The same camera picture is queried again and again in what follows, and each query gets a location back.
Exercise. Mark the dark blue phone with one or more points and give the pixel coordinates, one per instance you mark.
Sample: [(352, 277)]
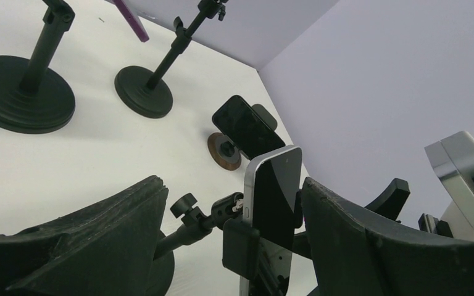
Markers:
[(247, 131)]

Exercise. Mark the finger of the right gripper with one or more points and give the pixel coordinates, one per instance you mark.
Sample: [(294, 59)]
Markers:
[(391, 201)]

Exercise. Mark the tall empty phone stand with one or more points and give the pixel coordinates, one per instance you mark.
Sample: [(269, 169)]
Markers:
[(145, 91)]

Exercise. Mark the black phone stand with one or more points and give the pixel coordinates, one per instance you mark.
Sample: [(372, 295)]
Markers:
[(35, 99), (243, 252)]

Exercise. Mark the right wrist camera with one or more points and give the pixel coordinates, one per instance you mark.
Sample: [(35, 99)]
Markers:
[(452, 160)]

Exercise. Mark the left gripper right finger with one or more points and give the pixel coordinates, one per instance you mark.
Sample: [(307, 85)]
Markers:
[(358, 252)]

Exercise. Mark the wooden base phone stand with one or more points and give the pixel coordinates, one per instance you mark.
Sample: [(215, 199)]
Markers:
[(226, 154)]

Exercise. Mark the magenta edged phone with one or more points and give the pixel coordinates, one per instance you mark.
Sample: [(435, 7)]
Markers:
[(129, 13)]

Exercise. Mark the silver black phone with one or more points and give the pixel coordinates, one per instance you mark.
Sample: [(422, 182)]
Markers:
[(271, 182)]

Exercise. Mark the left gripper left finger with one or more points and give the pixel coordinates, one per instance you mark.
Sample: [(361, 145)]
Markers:
[(106, 248)]

